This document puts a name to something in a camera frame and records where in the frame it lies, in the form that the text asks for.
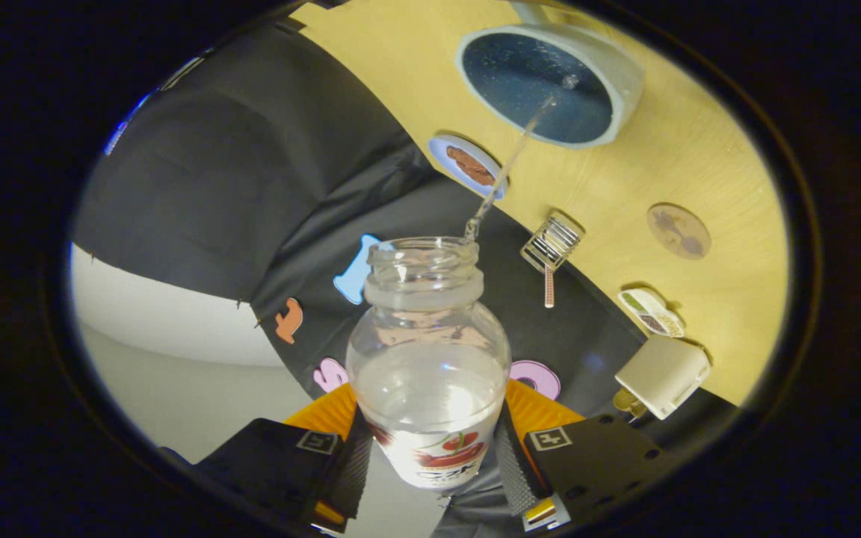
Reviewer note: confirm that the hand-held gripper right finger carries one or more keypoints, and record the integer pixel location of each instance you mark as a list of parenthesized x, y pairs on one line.
[(513, 471)]

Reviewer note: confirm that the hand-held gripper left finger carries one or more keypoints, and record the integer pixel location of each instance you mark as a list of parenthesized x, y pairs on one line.
[(352, 471)]

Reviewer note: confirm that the clear juice bottle red label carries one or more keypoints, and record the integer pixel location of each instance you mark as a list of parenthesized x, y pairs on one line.
[(430, 373)]

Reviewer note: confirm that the round brown coaster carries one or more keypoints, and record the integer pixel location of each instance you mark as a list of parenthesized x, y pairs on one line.
[(679, 232)]

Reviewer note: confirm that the brown toast slice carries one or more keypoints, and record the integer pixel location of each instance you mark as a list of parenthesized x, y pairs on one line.
[(627, 403)]

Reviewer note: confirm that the white toaster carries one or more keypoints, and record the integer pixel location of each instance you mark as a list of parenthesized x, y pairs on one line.
[(666, 373)]

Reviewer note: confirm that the white divided dish with grains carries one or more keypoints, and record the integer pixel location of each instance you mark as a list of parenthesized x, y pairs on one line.
[(651, 312)]

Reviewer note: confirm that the brown cookie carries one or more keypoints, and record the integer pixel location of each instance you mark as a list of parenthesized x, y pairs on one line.
[(469, 166)]

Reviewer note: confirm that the blue plate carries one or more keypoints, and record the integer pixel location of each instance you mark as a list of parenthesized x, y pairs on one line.
[(442, 149)]

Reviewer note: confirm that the wooden table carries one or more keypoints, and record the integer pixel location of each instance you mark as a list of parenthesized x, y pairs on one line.
[(684, 149)]

